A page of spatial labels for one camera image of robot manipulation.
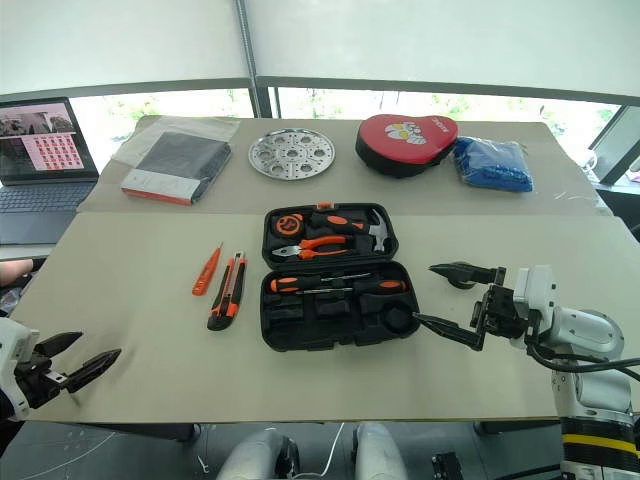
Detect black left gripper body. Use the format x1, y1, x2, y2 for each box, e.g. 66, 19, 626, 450
14, 351, 70, 409

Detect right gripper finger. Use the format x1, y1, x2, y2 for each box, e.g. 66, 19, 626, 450
428, 262, 497, 288
412, 312, 485, 352

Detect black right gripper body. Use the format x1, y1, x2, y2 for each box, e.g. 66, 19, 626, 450
469, 267, 539, 351

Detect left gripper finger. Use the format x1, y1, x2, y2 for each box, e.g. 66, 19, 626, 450
33, 330, 84, 359
64, 348, 123, 394

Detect black plastic tool case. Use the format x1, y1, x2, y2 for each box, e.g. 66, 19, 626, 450
259, 201, 422, 354

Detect red heart-shaped zip case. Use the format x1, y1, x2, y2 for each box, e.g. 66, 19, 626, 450
354, 113, 460, 181

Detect black tape roll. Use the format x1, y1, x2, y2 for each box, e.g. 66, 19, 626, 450
446, 259, 480, 292

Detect blue item in clear bag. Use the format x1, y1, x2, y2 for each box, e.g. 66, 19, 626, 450
451, 135, 536, 194

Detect small black box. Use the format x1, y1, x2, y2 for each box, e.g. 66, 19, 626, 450
431, 451, 465, 480

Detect grey rounded robot leg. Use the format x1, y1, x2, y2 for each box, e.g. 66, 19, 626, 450
353, 421, 409, 480
216, 427, 302, 480

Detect orange voltage tester pen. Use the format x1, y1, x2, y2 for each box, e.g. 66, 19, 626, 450
192, 242, 224, 297

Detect orange black utility knife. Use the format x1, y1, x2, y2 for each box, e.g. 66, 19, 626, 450
206, 250, 248, 332

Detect open dark laptop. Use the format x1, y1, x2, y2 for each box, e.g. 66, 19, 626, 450
0, 96, 102, 246

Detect orange black tape measure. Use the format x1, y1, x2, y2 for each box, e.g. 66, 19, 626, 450
272, 212, 307, 238

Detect round perforated steel steamer plate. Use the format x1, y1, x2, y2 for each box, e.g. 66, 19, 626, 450
248, 128, 337, 179

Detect black cloth in clear bag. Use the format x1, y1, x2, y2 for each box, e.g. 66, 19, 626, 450
109, 115, 242, 207

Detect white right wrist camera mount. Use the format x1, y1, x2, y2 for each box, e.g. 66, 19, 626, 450
512, 264, 561, 326

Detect screwdriver with orange black handle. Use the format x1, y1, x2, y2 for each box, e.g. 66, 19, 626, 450
269, 272, 374, 295
295, 279, 409, 297

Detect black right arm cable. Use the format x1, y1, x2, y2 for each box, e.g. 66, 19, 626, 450
524, 339, 640, 382

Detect claw hammer orange black handle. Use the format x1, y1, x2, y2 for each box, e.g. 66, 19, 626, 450
305, 208, 392, 254

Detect orange handled pliers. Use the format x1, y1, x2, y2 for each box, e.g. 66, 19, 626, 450
272, 235, 349, 262

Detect thin white cable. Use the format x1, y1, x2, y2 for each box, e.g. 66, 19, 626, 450
317, 422, 346, 480

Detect grey metal window post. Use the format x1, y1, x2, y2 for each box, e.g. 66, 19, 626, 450
234, 0, 263, 120

